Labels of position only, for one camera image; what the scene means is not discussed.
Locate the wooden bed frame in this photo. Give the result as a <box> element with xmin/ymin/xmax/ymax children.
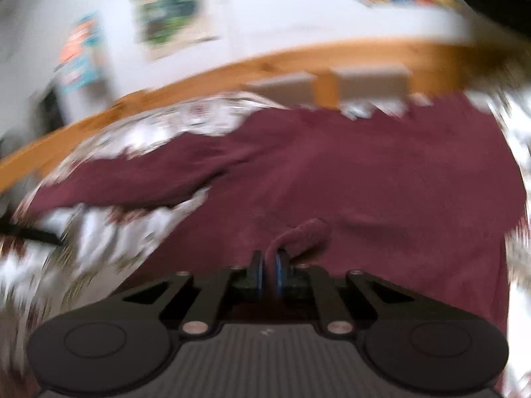
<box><xmin>1</xmin><ymin>39</ymin><xmax>515</xmax><ymax>190</ymax></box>

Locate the orange teal poster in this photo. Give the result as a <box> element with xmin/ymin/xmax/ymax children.
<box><xmin>54</xmin><ymin>14</ymin><xmax>104</xmax><ymax>92</ymax></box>

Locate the green comic poster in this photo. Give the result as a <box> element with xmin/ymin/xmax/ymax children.
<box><xmin>132</xmin><ymin>0</ymin><xmax>218</xmax><ymax>59</ymax></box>

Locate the maroon sweater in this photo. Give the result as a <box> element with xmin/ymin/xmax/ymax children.
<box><xmin>25</xmin><ymin>92</ymin><xmax>528</xmax><ymax>398</ymax></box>

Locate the floral white bedspread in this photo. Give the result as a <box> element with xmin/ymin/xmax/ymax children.
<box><xmin>1</xmin><ymin>94</ymin><xmax>526</xmax><ymax>397</ymax></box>

